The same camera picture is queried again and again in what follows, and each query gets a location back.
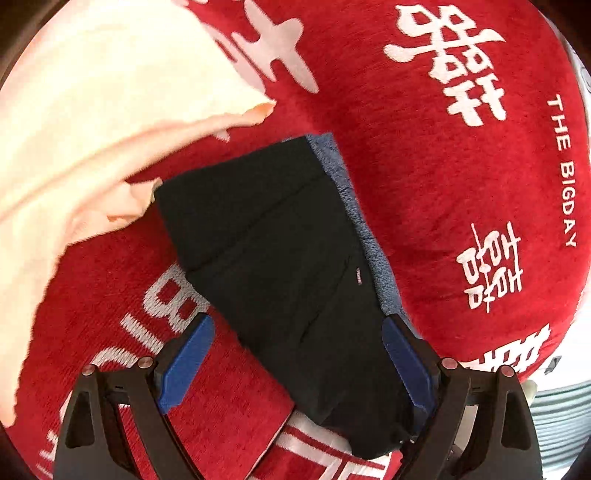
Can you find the black pants with floral stripes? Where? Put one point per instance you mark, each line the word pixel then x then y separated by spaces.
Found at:
pixel 286 277

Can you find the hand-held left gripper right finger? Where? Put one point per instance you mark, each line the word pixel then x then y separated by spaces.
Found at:
pixel 408 364

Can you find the pale ribbed cloth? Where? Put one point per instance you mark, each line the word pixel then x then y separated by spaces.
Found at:
pixel 561 424

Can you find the peach folded cloth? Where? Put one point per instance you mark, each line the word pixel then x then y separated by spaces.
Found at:
pixel 92 115

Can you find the red printed blanket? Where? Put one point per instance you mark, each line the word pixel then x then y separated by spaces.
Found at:
pixel 438 184

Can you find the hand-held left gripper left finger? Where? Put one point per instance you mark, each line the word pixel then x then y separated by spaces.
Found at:
pixel 184 364

